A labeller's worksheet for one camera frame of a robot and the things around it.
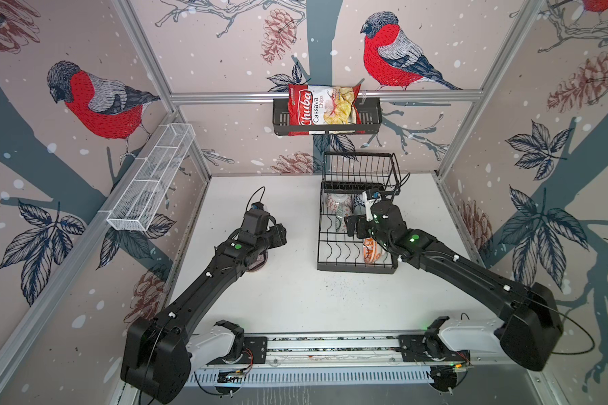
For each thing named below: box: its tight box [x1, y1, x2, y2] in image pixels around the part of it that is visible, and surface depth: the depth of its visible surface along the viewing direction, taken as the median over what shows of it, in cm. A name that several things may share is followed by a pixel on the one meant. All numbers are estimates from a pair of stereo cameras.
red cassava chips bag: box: [287, 83, 362, 136], surface depth 89 cm
